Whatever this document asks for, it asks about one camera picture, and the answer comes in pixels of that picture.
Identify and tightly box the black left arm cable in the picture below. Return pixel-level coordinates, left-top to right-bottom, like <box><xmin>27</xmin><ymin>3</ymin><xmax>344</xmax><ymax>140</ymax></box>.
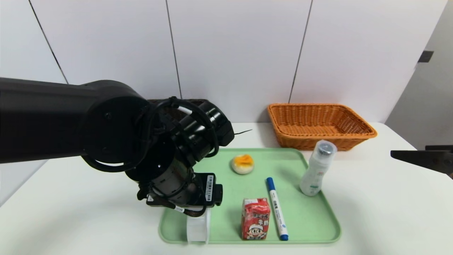
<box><xmin>147</xmin><ymin>96</ymin><xmax>220</xmax><ymax>160</ymax></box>

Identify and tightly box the white bun with yellow top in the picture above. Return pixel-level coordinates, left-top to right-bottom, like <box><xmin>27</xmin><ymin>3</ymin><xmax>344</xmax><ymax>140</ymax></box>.
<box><xmin>231</xmin><ymin>154</ymin><xmax>255</xmax><ymax>175</ymax></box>

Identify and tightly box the red drink carton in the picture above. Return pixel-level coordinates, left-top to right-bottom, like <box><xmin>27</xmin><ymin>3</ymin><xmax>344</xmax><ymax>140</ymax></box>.
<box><xmin>241</xmin><ymin>198</ymin><xmax>271</xmax><ymax>240</ymax></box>

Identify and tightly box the white tape roll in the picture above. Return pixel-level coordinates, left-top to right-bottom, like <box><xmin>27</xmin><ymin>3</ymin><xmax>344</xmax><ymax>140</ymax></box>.
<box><xmin>187</xmin><ymin>208</ymin><xmax>211</xmax><ymax>244</ymax></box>

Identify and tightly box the white plastic bottle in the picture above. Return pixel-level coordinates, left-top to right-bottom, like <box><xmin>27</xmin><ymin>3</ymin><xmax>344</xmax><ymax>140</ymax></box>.
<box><xmin>299</xmin><ymin>140</ymin><xmax>338</xmax><ymax>197</ymax></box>

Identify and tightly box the blue and white marker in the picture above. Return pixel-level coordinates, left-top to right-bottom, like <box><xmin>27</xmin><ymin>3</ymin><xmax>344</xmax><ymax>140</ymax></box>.
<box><xmin>266</xmin><ymin>177</ymin><xmax>289</xmax><ymax>241</ymax></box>

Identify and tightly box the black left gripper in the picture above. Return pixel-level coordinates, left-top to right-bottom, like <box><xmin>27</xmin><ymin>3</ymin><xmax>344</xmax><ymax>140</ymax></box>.
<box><xmin>146</xmin><ymin>154</ymin><xmax>223</xmax><ymax>208</ymax></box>

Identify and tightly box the dark brown wicker basket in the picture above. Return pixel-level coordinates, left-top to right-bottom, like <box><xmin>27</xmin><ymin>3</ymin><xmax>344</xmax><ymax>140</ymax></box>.
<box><xmin>147</xmin><ymin>99</ymin><xmax>210</xmax><ymax>121</ymax></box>

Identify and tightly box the orange wicker basket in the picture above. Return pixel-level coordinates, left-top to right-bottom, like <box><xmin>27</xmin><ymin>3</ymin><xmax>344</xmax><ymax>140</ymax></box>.
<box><xmin>267</xmin><ymin>103</ymin><xmax>378</xmax><ymax>151</ymax></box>

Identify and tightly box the light green plastic tray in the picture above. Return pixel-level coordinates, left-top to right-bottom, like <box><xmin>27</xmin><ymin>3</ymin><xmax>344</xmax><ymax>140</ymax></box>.
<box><xmin>158</xmin><ymin>148</ymin><xmax>342</xmax><ymax>245</ymax></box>

